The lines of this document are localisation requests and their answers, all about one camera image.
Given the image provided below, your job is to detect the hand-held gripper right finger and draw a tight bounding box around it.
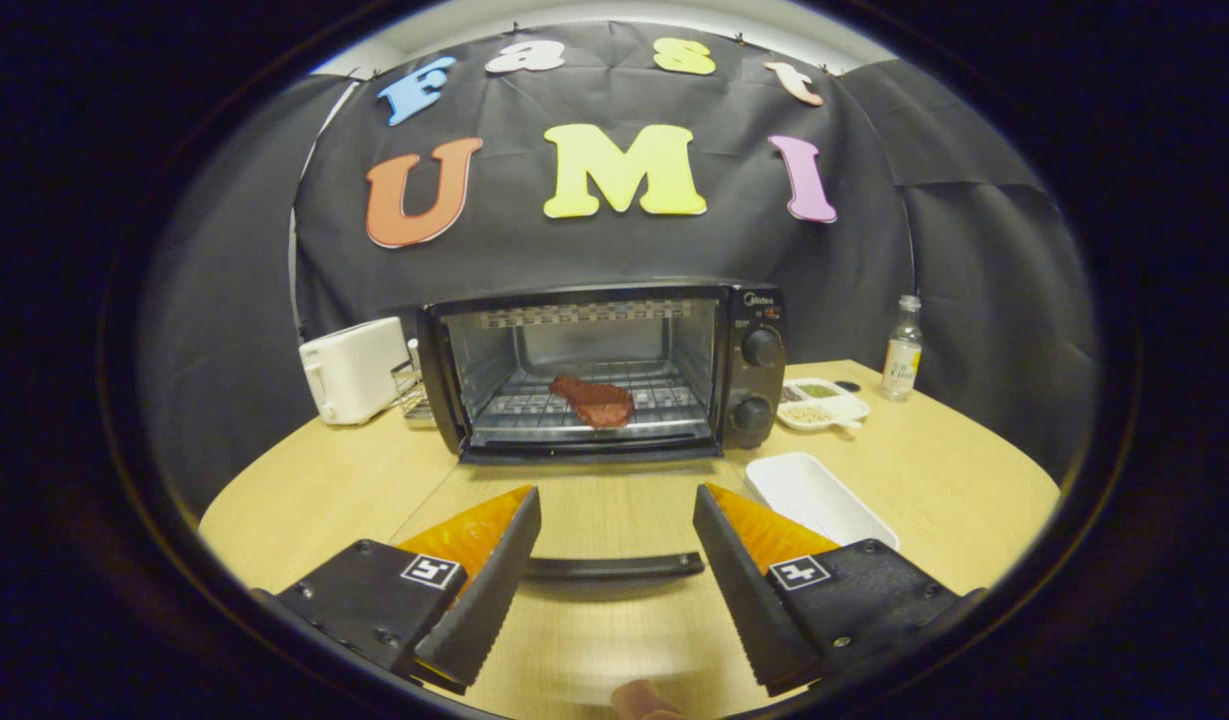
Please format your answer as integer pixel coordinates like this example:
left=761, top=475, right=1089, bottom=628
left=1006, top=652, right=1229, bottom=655
left=692, top=483, right=985, bottom=698

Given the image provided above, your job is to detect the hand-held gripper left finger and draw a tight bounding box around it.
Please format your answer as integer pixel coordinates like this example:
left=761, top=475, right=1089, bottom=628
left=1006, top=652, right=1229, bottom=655
left=252, top=486, right=542, bottom=694

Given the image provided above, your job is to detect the black toaster oven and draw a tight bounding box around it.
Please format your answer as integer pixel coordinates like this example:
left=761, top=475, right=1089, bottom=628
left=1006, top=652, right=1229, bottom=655
left=386, top=278, right=787, bottom=601

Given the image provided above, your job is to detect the brown meat steak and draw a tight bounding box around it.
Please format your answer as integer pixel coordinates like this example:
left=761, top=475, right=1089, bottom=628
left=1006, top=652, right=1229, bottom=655
left=549, top=374, right=636, bottom=431

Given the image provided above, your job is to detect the white bread toaster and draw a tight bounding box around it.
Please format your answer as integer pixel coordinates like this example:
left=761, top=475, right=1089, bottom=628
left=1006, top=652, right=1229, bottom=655
left=299, top=316, right=412, bottom=426

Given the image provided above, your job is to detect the white rectangular tray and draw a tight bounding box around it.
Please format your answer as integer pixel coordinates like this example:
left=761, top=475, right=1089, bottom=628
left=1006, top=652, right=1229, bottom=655
left=744, top=452, right=900, bottom=551

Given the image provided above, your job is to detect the white divided dish with seeds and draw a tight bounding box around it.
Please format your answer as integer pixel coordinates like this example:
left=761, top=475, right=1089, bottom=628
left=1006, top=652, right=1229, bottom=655
left=776, top=378, right=872, bottom=433

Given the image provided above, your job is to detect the clear glass bottle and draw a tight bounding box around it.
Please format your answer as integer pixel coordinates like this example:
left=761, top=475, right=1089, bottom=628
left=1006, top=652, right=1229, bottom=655
left=881, top=294, right=924, bottom=402

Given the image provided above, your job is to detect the metal wire rack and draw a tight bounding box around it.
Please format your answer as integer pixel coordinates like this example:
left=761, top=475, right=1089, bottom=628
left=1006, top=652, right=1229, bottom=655
left=391, top=340, right=437, bottom=429

